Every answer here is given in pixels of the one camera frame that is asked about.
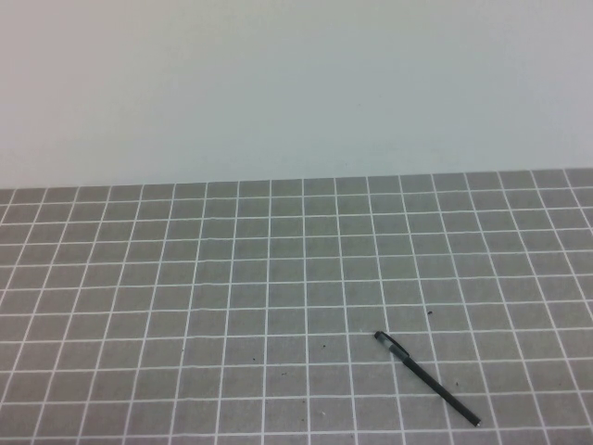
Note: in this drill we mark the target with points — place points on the black pen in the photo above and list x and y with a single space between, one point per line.
445 394

